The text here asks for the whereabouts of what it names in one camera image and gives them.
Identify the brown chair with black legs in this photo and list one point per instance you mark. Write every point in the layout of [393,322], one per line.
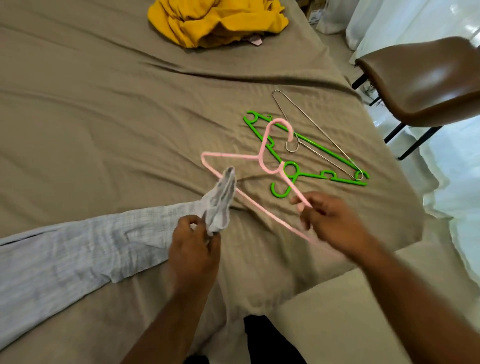
[424,75]

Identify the pink plastic hanger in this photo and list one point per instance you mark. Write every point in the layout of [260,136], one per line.
[225,155]

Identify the grey garment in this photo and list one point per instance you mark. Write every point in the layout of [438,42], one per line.
[75,259]

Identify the bed with taupe sheet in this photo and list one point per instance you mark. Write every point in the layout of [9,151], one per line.
[97,112]

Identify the person's left hand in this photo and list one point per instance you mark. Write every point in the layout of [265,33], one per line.
[193,259]

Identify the pink and yellow garment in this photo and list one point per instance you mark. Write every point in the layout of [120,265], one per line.
[210,19]

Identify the person's right forearm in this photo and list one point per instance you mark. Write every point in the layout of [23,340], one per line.
[420,300]

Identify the person's black trousers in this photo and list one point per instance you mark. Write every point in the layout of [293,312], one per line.
[270,341]

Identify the pile of coloured plastic hangers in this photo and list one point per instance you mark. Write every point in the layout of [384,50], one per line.
[296,174]

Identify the person's left forearm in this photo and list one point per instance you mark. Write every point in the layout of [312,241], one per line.
[169,330]

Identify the person's right hand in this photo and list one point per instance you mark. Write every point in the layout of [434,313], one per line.
[334,221]

